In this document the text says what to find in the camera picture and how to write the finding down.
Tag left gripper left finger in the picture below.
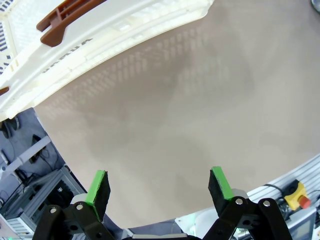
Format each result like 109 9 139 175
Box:
32 169 118 240

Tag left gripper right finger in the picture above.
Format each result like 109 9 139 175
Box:
202 166 293 240

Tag cream plastic shopping basket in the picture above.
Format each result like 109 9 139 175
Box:
0 0 216 123

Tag yellow emergency stop box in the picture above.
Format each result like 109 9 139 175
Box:
284 180 312 211

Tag white metal pole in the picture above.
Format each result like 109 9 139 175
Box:
0 136 52 180

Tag black emergency stop cable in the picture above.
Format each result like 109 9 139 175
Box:
261 183 287 200

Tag aluminium support frame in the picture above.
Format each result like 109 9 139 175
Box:
0 166 87 236

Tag aluminium profile rail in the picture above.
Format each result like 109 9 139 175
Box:
246 153 320 201

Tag brown basket handle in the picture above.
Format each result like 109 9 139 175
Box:
0 0 107 97

